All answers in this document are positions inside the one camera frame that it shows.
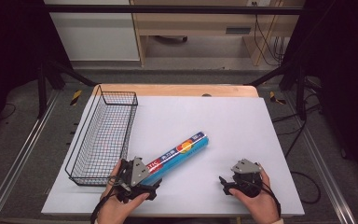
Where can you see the black horizontal bar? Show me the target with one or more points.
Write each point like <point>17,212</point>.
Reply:
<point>167,9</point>

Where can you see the blue cling film box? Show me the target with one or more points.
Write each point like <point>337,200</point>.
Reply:
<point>180,151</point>

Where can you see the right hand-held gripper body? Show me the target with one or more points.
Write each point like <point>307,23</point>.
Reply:
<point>245,177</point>

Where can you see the white cabinet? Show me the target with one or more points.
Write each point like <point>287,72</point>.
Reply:
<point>96,37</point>

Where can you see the black chair base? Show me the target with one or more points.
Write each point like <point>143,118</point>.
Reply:
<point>171,39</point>

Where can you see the person's left hand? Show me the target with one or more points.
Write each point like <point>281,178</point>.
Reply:
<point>118,210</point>

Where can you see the wooden table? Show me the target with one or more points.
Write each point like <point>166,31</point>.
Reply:
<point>174,90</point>

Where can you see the black curtain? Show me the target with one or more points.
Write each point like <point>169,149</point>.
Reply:
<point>9,46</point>
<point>348,62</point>

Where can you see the white board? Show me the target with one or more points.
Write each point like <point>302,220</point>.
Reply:
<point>230,130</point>

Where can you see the yellow black tape strip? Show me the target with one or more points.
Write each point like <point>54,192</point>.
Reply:
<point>75,97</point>
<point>274,98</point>

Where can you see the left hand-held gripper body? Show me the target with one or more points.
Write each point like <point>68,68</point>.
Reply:
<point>138,172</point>

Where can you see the person's right hand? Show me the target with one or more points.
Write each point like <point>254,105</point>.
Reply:
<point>261,205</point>

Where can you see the aluminium rail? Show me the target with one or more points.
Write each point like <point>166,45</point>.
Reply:
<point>323,161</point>
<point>21,149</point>

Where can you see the light wooden desk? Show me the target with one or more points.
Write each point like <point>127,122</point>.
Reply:
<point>199,23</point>

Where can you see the black metal stand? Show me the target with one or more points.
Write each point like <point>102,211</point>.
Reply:
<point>42,93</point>
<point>301,93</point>

